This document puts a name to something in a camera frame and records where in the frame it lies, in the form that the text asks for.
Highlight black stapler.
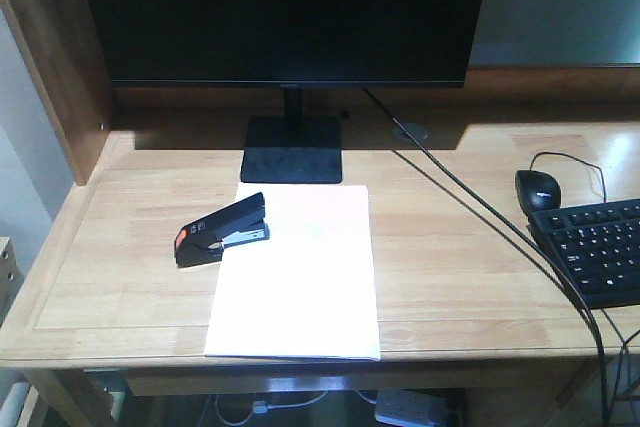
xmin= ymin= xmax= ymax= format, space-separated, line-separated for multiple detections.
xmin=174 ymin=192 xmax=270 ymax=268

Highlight black keyboard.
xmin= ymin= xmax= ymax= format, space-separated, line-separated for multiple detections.
xmin=529 ymin=199 xmax=640 ymax=309

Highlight black monitor cable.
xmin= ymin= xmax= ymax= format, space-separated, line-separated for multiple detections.
xmin=362 ymin=87 xmax=614 ymax=427

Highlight white power strip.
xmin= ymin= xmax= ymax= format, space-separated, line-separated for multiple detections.
xmin=374 ymin=389 xmax=460 ymax=427

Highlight white charger cable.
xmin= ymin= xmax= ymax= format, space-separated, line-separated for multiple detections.
xmin=199 ymin=389 xmax=381 ymax=427

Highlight black computer mouse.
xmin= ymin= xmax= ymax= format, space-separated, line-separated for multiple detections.
xmin=515 ymin=170 xmax=561 ymax=216

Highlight black monitor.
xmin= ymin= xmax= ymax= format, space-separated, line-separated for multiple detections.
xmin=88 ymin=0 xmax=482 ymax=183

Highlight white paper stack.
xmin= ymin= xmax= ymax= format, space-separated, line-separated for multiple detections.
xmin=204 ymin=183 xmax=381 ymax=361

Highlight wooden desk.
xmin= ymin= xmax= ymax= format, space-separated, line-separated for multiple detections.
xmin=0 ymin=0 xmax=640 ymax=427

